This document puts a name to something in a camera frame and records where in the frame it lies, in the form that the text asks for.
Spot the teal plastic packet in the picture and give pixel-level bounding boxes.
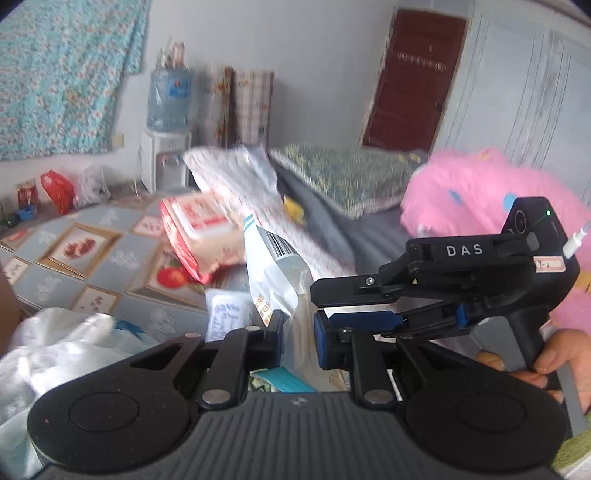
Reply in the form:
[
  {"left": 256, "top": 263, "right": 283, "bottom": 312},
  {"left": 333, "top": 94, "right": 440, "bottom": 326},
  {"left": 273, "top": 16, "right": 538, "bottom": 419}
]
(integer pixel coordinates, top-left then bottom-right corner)
[{"left": 252, "top": 367, "right": 319, "bottom": 393}]

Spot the teal floral wall cloth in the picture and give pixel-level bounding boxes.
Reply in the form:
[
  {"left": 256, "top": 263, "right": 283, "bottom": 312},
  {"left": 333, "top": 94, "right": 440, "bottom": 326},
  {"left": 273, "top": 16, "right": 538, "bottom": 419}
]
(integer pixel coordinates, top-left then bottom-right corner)
[{"left": 0, "top": 0, "right": 153, "bottom": 162}]

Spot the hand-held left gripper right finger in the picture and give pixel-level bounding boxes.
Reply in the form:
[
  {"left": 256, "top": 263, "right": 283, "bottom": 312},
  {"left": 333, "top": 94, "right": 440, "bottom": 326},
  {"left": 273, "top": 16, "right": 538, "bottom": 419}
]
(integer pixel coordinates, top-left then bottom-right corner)
[{"left": 313, "top": 310, "right": 485, "bottom": 409}]

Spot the person's right hand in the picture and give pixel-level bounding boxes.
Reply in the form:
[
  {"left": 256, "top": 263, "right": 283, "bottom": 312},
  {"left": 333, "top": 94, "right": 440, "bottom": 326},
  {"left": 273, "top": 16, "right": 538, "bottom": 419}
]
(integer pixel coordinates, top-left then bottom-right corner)
[{"left": 475, "top": 328, "right": 591, "bottom": 402}]

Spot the white cable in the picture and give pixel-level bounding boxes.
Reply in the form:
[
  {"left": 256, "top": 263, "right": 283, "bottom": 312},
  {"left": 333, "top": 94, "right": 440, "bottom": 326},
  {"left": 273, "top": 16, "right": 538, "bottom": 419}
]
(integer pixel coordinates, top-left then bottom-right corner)
[{"left": 562, "top": 220, "right": 591, "bottom": 259}]

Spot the white foil packet with barcode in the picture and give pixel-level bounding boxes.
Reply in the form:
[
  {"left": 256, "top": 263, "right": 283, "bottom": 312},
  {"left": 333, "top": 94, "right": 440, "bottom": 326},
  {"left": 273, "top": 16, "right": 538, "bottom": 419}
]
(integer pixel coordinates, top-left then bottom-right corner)
[{"left": 241, "top": 213, "right": 345, "bottom": 393}]

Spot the dark red wooden door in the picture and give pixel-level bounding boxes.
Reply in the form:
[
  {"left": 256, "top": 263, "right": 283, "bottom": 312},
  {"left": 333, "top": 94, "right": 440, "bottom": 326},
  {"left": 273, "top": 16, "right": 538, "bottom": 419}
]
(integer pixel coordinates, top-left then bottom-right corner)
[{"left": 360, "top": 7, "right": 468, "bottom": 155}]

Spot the plaid rolled mat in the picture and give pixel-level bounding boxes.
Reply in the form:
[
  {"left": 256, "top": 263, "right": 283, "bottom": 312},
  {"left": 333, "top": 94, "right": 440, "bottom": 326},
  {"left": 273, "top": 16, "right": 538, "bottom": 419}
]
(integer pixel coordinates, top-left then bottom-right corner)
[{"left": 232, "top": 68, "right": 275, "bottom": 148}]

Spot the yellow packet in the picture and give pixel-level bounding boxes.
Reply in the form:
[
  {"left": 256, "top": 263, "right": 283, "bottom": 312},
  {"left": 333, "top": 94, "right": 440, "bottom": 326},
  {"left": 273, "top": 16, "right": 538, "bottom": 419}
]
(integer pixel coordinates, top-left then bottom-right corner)
[{"left": 283, "top": 196, "right": 308, "bottom": 227}]

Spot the red plastic bag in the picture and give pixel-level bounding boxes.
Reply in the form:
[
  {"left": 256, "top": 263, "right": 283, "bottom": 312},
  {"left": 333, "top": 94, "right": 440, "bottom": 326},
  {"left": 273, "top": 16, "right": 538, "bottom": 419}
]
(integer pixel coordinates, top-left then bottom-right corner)
[{"left": 39, "top": 170, "right": 75, "bottom": 215}]

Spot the white plastic shopping bag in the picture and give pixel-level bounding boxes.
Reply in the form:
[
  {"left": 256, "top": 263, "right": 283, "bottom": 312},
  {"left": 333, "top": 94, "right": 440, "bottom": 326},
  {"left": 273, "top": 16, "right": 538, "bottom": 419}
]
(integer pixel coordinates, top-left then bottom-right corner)
[{"left": 0, "top": 307, "right": 160, "bottom": 480}]

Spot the pink quilt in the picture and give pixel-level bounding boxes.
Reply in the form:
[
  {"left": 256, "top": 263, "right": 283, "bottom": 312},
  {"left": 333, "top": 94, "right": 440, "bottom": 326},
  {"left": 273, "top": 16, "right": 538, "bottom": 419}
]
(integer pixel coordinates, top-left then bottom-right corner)
[{"left": 399, "top": 148, "right": 591, "bottom": 328}]

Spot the grey bed sheet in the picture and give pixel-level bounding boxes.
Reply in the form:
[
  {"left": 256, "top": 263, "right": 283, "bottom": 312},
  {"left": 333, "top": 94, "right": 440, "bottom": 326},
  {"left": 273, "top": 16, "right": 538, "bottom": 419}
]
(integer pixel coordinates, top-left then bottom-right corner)
[{"left": 272, "top": 159, "right": 430, "bottom": 287}]

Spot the metal hook rack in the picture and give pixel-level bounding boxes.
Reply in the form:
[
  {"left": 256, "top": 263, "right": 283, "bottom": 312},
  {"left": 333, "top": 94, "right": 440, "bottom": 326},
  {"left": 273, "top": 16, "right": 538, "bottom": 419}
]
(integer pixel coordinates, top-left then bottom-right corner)
[{"left": 396, "top": 52, "right": 450, "bottom": 69}]

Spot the beige floral rolled mat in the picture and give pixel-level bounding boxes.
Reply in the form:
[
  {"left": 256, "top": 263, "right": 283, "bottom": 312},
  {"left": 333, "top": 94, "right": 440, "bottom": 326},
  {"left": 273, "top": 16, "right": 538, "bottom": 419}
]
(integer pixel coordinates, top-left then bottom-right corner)
[{"left": 196, "top": 65, "right": 234, "bottom": 148}]

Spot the clear plastic bag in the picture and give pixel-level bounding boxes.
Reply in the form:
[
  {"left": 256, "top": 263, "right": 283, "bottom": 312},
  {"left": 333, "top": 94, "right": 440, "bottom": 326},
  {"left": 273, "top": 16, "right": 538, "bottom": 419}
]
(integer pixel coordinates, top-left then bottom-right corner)
[{"left": 74, "top": 165, "right": 112, "bottom": 209}]

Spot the white wardrobe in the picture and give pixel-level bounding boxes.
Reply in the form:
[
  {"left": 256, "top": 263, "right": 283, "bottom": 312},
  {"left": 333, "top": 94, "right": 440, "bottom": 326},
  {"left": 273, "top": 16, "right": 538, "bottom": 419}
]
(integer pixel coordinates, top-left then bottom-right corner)
[{"left": 427, "top": 9, "right": 591, "bottom": 217}]

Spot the red container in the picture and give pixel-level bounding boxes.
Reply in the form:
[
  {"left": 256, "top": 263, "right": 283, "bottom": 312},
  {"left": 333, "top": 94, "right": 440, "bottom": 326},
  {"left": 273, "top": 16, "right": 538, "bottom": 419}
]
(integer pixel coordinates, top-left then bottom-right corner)
[{"left": 15, "top": 181, "right": 40, "bottom": 209}]

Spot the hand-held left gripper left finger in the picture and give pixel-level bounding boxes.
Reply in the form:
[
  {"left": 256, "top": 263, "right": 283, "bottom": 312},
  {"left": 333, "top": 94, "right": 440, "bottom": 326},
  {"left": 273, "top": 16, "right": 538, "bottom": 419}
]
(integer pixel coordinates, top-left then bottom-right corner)
[{"left": 127, "top": 309, "right": 286, "bottom": 409}]

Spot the white water dispenser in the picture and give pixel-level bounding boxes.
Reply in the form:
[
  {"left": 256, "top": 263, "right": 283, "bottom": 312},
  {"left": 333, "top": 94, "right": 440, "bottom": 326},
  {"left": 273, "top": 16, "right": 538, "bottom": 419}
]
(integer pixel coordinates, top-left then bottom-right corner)
[{"left": 140, "top": 130, "right": 192, "bottom": 193}]

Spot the small white sachet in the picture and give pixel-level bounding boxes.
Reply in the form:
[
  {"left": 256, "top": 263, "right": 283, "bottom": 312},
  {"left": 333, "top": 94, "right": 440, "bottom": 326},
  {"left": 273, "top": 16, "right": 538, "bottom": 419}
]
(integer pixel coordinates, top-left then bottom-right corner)
[{"left": 205, "top": 288, "right": 252, "bottom": 342}]

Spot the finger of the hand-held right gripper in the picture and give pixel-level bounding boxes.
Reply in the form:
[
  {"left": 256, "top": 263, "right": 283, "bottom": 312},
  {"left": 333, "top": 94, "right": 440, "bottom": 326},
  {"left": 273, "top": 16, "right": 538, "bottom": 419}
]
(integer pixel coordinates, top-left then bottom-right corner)
[
  {"left": 310, "top": 274, "right": 407, "bottom": 309},
  {"left": 327, "top": 300, "right": 469, "bottom": 343}
]

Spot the green floral pillow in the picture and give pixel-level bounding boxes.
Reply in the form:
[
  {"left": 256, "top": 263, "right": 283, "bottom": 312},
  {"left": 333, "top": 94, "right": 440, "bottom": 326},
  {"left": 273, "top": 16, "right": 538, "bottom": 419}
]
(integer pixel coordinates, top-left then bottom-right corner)
[{"left": 269, "top": 143, "right": 423, "bottom": 217}]

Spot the red and white tissue pack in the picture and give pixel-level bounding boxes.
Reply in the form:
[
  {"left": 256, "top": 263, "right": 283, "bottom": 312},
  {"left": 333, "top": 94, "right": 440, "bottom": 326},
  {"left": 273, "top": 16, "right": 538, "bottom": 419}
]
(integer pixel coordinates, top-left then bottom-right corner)
[{"left": 160, "top": 191, "right": 246, "bottom": 284}]

